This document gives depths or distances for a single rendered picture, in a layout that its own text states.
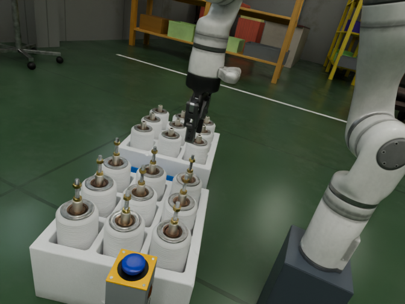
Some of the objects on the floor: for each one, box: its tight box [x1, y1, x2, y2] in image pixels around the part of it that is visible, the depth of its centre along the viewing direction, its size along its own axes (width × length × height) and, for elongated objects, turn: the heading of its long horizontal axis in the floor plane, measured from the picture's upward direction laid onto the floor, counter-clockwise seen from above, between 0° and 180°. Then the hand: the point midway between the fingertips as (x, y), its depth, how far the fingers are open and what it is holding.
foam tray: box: [118, 121, 220, 189], centre depth 132 cm, size 39×39×18 cm
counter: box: [260, 21, 310, 68], centre depth 649 cm, size 74×230×80 cm, turn 137°
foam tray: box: [30, 172, 209, 304], centre depth 84 cm, size 39×39×18 cm
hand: (194, 132), depth 67 cm, fingers open, 6 cm apart
